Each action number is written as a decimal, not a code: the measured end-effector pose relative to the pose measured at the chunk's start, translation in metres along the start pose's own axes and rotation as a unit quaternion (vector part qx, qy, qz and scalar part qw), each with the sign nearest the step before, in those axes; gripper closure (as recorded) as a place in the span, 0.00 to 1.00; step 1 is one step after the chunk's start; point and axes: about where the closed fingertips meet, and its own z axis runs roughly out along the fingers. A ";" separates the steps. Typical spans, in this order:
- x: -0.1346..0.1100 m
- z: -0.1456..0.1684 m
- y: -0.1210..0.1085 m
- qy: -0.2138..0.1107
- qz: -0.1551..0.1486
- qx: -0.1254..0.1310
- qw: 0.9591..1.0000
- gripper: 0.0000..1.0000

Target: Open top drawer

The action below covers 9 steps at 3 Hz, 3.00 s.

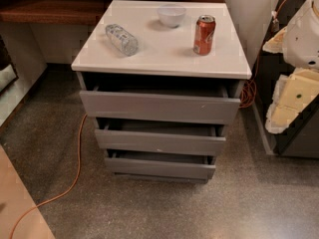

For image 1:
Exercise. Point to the grey top drawer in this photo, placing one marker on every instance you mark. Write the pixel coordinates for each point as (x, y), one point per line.
(161, 107)

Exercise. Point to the brown wooden counter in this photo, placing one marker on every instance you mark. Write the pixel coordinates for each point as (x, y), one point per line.
(67, 12)

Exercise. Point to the white and grey drawer cabinet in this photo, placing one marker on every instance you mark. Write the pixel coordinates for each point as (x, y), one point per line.
(165, 62)

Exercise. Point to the clear plastic water bottle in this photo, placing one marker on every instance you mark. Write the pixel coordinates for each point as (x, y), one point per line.
(122, 39)

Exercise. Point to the grey bottom drawer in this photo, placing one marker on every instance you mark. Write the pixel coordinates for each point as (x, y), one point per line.
(186, 166)

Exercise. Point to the grey middle drawer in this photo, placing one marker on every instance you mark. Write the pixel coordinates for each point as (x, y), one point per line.
(163, 137)

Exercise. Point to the red soda can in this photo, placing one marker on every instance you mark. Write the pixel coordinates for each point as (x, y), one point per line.
(204, 31)

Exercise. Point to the white bowl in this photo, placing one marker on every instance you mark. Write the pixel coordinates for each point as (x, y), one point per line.
(171, 15)

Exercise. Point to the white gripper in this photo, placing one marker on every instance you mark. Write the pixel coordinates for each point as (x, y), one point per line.
(303, 40)

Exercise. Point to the grey drawer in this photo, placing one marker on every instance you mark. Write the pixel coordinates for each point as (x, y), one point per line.
(163, 137)
(186, 166)
(161, 107)

